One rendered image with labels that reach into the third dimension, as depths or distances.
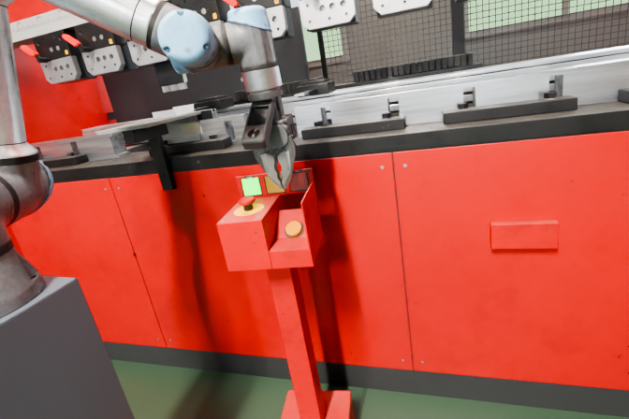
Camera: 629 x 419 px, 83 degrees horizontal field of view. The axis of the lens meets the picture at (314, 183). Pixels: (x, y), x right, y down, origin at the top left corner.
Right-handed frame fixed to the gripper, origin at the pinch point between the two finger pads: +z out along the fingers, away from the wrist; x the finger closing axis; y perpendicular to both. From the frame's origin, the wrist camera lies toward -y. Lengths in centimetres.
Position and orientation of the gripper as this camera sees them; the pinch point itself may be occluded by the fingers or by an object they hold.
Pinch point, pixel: (282, 184)
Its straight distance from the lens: 77.4
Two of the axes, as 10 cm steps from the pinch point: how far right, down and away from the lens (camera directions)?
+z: 1.7, 9.1, 3.7
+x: -9.8, 1.0, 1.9
